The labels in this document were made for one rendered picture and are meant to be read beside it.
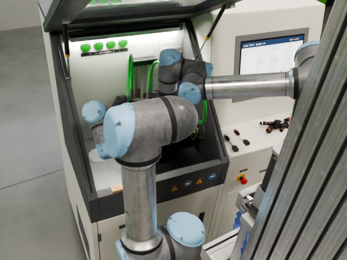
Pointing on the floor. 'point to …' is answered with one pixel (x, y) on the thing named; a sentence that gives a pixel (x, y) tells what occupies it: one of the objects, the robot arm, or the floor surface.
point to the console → (290, 5)
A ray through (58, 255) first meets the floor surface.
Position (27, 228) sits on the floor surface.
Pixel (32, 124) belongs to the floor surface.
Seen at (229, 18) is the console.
